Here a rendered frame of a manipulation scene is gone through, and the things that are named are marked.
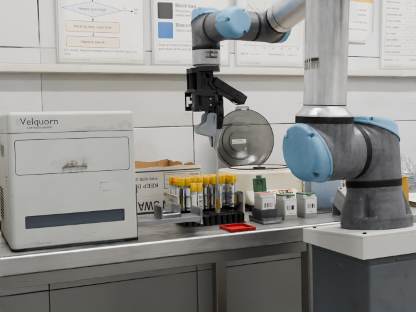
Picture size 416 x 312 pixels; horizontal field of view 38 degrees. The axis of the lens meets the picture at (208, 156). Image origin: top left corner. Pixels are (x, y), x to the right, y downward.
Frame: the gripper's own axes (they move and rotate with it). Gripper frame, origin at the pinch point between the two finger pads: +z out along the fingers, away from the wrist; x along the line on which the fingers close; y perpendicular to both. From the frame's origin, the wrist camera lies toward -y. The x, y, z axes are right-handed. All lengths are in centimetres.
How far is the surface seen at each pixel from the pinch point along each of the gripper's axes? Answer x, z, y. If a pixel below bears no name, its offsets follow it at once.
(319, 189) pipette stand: 1.2, 14.6, -32.2
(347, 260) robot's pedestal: 47, 23, -7
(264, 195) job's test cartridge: 7.4, 14.4, -10.3
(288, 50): -50, -32, -54
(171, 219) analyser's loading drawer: 11.9, 17.7, 17.6
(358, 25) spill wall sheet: -50, -43, -87
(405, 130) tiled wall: -50, 0, -111
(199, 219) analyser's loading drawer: 11.5, 18.4, 10.2
